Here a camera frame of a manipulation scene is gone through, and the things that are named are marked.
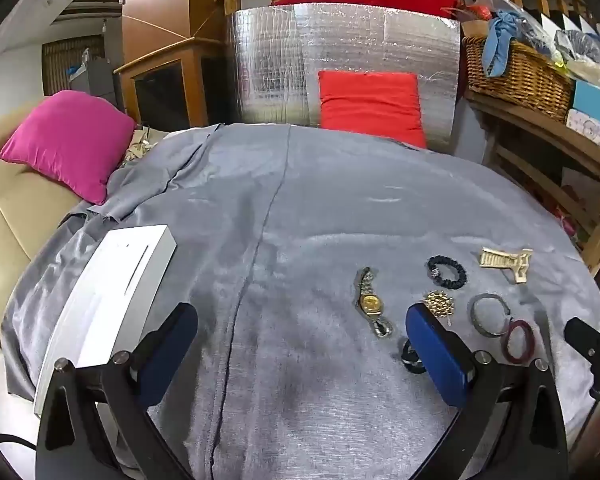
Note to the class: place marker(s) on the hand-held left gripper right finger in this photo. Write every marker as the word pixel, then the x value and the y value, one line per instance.
pixel 437 360

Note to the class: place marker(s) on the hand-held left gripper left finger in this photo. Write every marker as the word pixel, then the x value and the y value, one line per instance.
pixel 167 355

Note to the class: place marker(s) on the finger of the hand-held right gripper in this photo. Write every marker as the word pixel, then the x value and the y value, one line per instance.
pixel 587 342

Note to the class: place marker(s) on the gold brooch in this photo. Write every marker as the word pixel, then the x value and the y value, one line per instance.
pixel 440 304

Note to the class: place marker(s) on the gold wristwatch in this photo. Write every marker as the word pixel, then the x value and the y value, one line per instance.
pixel 369 302

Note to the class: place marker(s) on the white rectangular tray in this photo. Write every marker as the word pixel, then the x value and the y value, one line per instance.
pixel 110 280

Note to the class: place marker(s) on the cream hair claw clip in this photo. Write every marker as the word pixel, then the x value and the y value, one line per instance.
pixel 500 259

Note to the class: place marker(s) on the grey bangle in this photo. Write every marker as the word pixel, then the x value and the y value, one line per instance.
pixel 474 315

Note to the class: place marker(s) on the maroon bangle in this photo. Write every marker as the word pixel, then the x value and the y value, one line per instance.
pixel 506 347

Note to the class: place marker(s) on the white cloth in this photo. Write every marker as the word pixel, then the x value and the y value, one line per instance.
pixel 5 390

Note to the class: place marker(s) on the grey blanket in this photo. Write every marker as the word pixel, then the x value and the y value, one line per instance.
pixel 305 210

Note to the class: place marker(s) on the beige leather sofa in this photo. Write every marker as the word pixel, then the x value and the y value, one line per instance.
pixel 20 220

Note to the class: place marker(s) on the wooden shelf unit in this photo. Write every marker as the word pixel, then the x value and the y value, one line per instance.
pixel 530 125

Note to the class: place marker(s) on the beige patterned cloth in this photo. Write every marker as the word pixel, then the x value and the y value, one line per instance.
pixel 140 147

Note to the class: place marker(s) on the blue cardboard box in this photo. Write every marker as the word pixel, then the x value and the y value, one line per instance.
pixel 597 105

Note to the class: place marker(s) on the pink pillow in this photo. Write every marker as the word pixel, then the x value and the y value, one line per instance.
pixel 65 140

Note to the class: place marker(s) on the wicker basket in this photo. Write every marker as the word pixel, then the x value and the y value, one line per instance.
pixel 520 80

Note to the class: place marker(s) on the red pillow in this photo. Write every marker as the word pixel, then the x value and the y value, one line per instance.
pixel 370 105

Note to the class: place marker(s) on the wooden glass-door cabinet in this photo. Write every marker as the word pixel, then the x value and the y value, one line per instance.
pixel 190 85

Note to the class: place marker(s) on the clear plastic bag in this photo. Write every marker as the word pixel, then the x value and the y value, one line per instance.
pixel 580 45

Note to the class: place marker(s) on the grey filing cabinet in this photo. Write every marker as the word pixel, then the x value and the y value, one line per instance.
pixel 97 80

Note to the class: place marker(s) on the blue cloth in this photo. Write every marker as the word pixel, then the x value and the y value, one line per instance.
pixel 500 40

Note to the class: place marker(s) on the silver foil insulation sheet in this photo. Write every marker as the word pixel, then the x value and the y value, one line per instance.
pixel 270 60

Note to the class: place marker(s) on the white air conditioner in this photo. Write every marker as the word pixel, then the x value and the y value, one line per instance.
pixel 90 10

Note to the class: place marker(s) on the tall wooden cabinet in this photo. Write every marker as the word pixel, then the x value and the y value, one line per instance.
pixel 170 0

